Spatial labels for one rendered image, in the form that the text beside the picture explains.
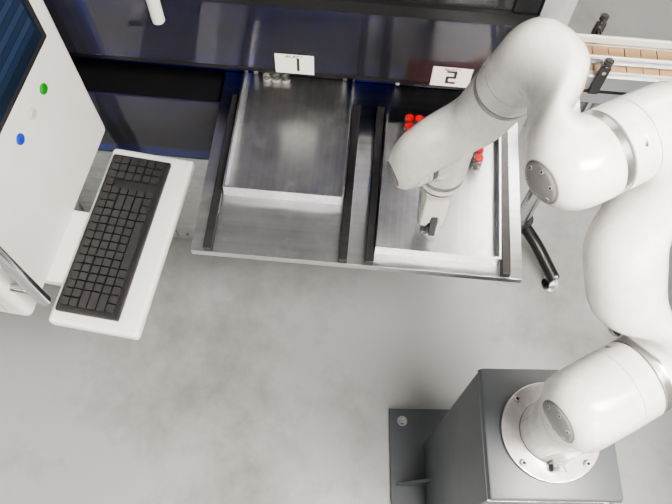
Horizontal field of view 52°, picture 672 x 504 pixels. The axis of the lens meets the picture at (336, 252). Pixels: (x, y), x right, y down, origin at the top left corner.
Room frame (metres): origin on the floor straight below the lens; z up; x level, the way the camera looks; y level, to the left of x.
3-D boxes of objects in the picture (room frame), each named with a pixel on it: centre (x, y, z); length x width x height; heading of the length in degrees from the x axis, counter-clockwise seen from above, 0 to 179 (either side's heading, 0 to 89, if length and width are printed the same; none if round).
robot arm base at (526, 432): (0.27, -0.42, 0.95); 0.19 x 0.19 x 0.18
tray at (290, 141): (0.91, 0.11, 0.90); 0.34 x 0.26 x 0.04; 177
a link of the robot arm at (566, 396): (0.25, -0.40, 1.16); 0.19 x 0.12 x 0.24; 119
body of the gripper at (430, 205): (0.68, -0.19, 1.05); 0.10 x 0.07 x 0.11; 177
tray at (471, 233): (0.78, -0.22, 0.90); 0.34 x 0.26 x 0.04; 176
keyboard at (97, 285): (0.68, 0.49, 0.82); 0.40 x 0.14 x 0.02; 172
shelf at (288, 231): (0.83, -0.05, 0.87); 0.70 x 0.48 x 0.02; 87
